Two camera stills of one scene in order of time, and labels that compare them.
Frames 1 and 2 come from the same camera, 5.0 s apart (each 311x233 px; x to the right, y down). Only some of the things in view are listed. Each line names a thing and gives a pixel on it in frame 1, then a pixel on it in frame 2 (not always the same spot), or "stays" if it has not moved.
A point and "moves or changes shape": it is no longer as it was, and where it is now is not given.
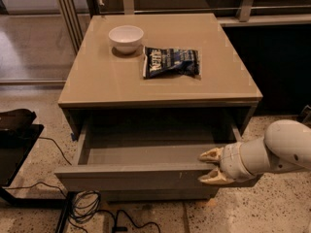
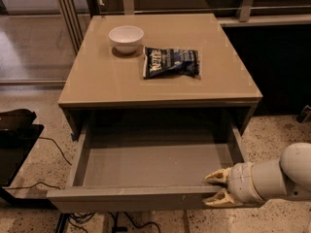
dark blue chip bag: [171, 62] stays
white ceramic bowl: [125, 38] stays
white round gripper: [231, 161] -> [240, 183]
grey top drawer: [145, 154] moves or changes shape
